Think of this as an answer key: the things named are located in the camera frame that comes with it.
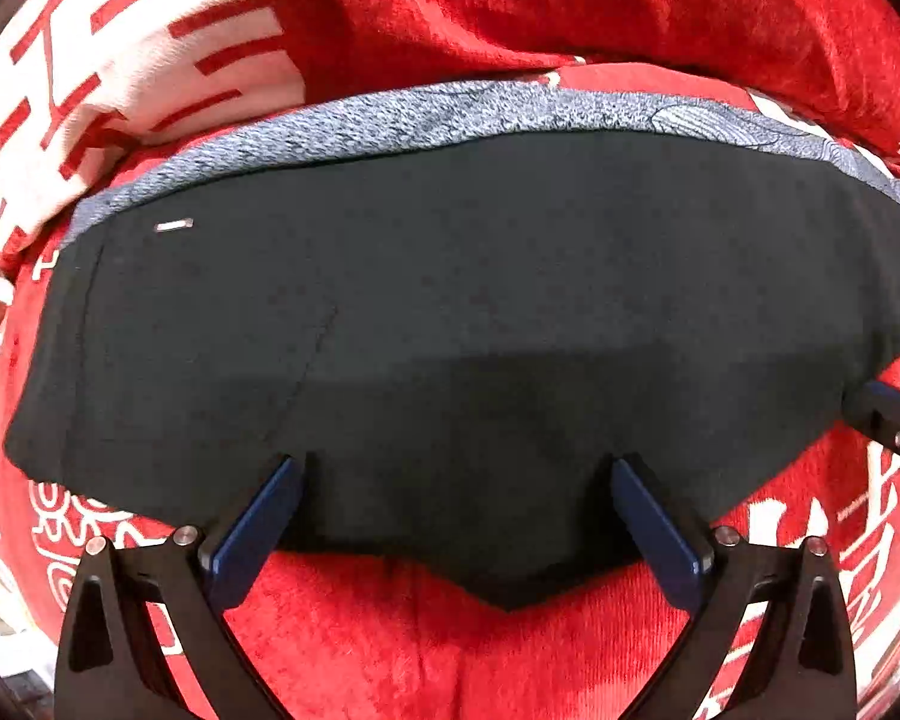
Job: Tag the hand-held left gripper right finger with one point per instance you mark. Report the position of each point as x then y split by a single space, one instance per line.
656 532

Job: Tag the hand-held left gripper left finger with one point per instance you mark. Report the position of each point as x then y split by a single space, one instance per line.
253 532

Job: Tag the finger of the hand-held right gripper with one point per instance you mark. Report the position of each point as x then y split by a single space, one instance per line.
881 414

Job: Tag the black pants with grey lining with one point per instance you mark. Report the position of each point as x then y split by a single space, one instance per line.
450 277

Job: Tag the red printed sofa blanket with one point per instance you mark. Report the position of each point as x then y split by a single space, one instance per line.
420 660

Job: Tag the red printed back cushion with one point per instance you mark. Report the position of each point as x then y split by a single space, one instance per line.
570 0

